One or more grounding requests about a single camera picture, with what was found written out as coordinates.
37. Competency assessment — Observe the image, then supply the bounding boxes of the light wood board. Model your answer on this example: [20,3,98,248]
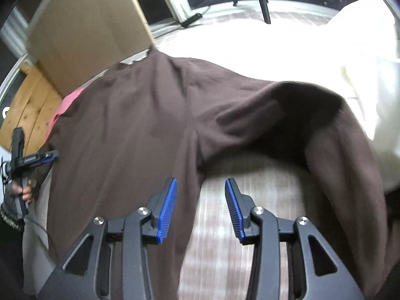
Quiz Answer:
[26,0,154,96]

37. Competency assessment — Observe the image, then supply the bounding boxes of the person left hand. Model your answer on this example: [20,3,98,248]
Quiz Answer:
[1,179,36,220]

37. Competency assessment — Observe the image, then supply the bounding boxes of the brown fleece garment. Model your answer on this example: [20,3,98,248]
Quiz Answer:
[36,49,399,299]

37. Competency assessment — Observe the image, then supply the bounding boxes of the folded pink shirt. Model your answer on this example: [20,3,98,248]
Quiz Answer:
[45,87,85,141]

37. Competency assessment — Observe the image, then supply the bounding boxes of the cream white garment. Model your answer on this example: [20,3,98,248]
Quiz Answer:
[327,0,399,191]

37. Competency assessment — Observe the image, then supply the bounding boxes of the plaid beige table cloth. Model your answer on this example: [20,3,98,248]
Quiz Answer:
[23,3,348,300]

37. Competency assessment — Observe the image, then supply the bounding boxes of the knotty pine wood panel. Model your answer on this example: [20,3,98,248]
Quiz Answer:
[1,62,62,155]

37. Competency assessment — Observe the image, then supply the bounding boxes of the black inline cable switch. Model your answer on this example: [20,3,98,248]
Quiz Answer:
[180,13,203,28]

